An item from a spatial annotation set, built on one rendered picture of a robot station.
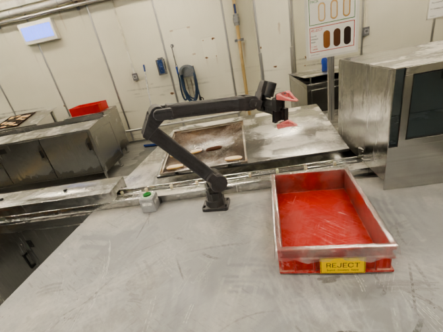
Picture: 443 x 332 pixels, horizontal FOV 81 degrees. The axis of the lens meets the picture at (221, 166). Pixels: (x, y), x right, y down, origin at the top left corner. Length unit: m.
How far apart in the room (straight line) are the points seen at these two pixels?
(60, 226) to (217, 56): 3.90
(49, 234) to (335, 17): 2.17
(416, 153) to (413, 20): 4.52
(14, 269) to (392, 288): 1.97
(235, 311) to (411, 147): 0.88
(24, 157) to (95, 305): 3.77
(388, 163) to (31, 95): 6.00
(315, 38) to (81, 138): 3.12
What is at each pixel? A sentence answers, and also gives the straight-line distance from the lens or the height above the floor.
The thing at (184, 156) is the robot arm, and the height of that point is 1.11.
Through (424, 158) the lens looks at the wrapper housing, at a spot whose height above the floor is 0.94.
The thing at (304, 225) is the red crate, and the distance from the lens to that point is 1.03.
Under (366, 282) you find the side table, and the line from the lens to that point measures 0.88.
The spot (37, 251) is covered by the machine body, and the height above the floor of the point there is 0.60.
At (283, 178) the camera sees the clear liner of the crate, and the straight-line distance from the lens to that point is 1.17.
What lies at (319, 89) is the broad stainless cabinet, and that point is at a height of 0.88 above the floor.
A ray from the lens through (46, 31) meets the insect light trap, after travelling 5.75.
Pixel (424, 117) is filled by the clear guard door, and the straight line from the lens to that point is 1.20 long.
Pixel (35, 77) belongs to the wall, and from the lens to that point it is 6.16.
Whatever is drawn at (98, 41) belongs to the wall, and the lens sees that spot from 5.42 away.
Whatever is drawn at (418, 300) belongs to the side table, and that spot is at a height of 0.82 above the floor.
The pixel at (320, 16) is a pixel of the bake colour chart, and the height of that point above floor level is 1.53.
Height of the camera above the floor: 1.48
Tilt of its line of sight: 25 degrees down
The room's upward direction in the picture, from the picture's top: 12 degrees counter-clockwise
